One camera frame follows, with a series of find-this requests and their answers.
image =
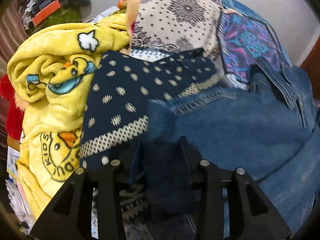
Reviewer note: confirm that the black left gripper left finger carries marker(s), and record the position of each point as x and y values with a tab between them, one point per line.
69	213

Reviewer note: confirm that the yellow duck fleece blanket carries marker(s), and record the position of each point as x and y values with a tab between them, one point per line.
52	72

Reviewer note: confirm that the pile of clothes on bag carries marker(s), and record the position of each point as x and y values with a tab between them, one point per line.
32	8

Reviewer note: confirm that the striped maroon curtain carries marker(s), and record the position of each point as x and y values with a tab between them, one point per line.
12	36

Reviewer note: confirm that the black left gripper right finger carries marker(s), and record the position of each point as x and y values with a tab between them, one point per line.
251	214

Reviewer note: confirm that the blue denim jeans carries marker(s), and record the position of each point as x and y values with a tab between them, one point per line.
270	130

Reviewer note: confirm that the red plush toy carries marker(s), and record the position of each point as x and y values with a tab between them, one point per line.
14	119

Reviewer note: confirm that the dark green storage bag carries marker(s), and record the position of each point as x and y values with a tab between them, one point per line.
70	12

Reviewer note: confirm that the patchwork patterned bedspread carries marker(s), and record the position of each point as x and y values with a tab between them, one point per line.
179	48

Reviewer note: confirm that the brown wooden door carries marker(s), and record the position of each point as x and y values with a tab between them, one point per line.
311	63

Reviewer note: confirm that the orange box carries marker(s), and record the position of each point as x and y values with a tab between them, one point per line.
45	12

